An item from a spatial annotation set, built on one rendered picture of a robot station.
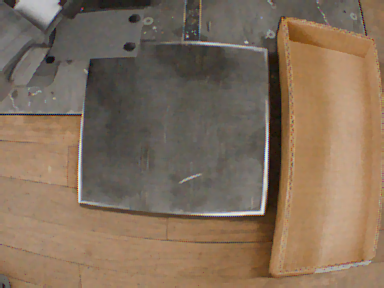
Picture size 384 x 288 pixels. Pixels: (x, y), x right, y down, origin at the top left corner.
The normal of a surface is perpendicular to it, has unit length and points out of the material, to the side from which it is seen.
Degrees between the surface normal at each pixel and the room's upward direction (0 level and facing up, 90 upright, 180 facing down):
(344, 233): 0
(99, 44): 27
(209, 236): 0
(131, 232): 0
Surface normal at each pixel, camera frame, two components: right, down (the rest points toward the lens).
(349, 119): 0.05, -0.25
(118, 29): 0.07, 0.21
